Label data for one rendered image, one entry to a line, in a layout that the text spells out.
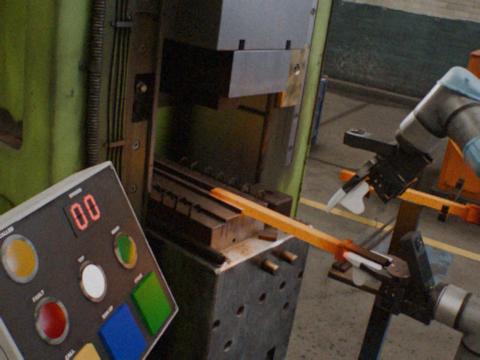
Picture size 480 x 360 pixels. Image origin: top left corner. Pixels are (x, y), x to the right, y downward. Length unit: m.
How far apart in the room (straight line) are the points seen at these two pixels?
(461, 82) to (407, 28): 7.76
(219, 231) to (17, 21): 0.62
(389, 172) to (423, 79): 7.68
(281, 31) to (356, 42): 7.73
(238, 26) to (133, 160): 0.35
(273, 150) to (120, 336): 0.88
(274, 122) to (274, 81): 0.31
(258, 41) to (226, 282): 0.52
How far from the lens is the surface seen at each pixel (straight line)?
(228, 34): 1.03
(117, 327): 0.76
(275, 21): 1.13
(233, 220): 1.21
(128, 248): 0.82
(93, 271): 0.75
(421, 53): 8.63
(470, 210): 1.44
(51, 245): 0.70
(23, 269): 0.65
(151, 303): 0.84
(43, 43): 0.98
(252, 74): 1.11
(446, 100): 0.93
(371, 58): 8.81
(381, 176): 1.01
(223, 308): 1.22
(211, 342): 1.25
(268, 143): 1.47
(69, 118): 1.00
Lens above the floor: 1.49
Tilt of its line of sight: 21 degrees down
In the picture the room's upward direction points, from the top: 8 degrees clockwise
